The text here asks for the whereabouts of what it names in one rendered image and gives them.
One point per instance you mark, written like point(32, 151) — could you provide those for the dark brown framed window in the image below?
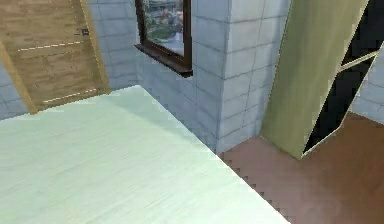
point(166, 30)

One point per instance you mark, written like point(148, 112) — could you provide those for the olive green open shelf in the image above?
point(300, 83)

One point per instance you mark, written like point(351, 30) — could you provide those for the pale green table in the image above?
point(116, 160)

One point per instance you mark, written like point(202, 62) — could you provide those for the light wooden room door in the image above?
point(50, 50)

